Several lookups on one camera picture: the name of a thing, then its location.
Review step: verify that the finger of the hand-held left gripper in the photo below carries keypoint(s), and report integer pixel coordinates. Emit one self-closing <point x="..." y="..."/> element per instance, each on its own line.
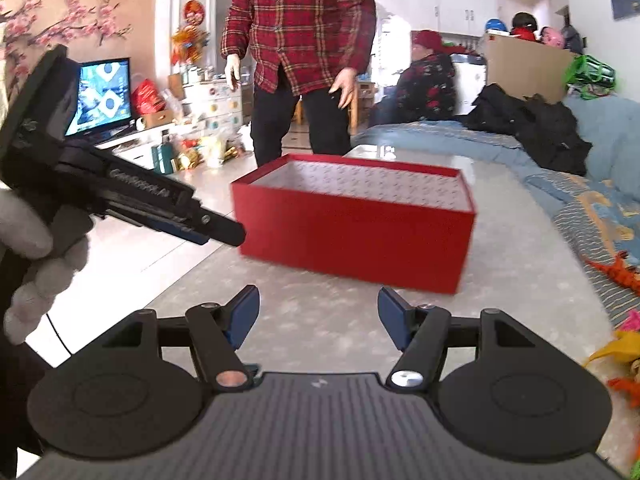
<point x="220" y="227"/>

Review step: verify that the red cardboard box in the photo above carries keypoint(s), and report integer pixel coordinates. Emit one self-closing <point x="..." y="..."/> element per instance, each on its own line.
<point x="360" y="230"/>

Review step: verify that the blue patterned blanket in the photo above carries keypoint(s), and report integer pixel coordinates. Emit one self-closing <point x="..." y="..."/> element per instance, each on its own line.
<point x="595" y="220"/>

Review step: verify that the red round wall ornament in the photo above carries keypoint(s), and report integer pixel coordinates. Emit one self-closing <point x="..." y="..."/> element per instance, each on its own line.
<point x="193" y="11"/>

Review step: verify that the green box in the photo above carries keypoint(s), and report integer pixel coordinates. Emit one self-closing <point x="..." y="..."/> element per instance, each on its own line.
<point x="162" y="159"/>

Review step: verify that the plain blue quilt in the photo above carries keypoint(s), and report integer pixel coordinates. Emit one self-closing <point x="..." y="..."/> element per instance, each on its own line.
<point x="450" y="135"/>

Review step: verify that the brown cardboard box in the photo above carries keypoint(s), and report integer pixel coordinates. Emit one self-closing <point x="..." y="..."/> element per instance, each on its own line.
<point x="525" y="67"/>

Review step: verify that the yellow toy dinosaur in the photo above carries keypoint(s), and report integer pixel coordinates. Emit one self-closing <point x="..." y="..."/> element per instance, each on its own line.
<point x="622" y="345"/>

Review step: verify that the black jacket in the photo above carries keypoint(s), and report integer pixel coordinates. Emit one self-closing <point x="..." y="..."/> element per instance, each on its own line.
<point x="545" y="125"/>

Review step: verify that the gold and red festive decoration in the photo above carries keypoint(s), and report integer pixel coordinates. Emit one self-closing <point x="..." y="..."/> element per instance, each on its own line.
<point x="189" y="45"/>

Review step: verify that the green bag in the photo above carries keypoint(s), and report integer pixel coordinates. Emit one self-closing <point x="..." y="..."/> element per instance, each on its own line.
<point x="592" y="72"/>

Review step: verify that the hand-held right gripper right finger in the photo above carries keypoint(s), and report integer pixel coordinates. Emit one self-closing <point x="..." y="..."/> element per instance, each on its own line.
<point x="392" y="316"/>

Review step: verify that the red plastic bag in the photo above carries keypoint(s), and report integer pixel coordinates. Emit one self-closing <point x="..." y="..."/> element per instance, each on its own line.
<point x="147" y="97"/>

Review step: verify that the white television cabinet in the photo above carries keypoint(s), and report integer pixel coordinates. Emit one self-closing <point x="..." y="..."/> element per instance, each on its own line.
<point x="140" y="147"/>

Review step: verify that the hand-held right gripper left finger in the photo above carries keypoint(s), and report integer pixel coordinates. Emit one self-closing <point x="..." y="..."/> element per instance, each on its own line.
<point x="245" y="310"/>

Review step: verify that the flat screen television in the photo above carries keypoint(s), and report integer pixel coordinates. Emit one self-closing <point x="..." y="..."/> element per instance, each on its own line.
<point x="102" y="97"/>

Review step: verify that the person's left hand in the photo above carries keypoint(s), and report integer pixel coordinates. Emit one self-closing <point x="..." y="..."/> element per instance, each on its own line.
<point x="35" y="240"/>

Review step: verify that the white drawer cabinet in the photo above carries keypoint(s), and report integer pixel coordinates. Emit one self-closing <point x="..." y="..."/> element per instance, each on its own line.
<point x="215" y="107"/>

